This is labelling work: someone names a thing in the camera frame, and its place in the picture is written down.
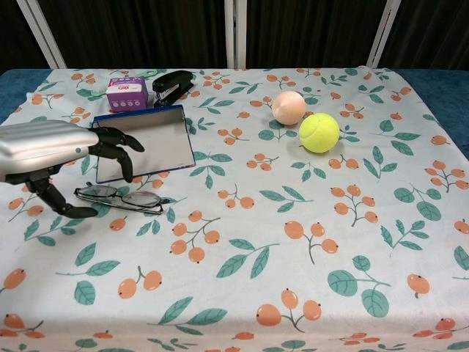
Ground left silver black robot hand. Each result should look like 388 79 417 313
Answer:
0 120 146 220

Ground black framed eyeglasses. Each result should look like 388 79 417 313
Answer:
74 184 170 216

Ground blue glasses case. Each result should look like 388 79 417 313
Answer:
90 104 196 185

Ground purple small cardboard box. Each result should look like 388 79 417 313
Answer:
106 76 149 113

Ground mint green brush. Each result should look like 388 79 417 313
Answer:
83 82 108 98

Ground black stapler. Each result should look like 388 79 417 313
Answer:
152 70 195 109

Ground dark pleated curtain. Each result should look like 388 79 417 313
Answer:
0 0 469 71

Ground floral white tablecloth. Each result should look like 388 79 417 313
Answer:
0 65 469 352

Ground peach coloured ball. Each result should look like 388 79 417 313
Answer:
271 90 307 126

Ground yellow tennis ball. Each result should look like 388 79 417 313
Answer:
298 111 341 154

